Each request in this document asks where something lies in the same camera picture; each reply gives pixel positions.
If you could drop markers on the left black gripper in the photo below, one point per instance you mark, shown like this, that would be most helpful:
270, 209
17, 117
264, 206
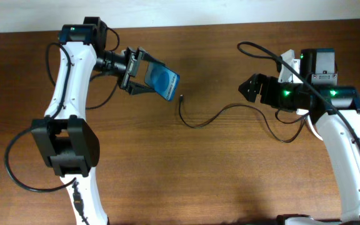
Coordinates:
133, 87

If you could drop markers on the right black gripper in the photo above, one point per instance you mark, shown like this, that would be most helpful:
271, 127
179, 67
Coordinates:
259, 80

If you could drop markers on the blue Galaxy smartphone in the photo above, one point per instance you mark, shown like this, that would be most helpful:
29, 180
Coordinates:
162, 80

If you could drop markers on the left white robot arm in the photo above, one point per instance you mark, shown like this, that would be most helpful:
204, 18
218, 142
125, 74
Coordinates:
65, 140

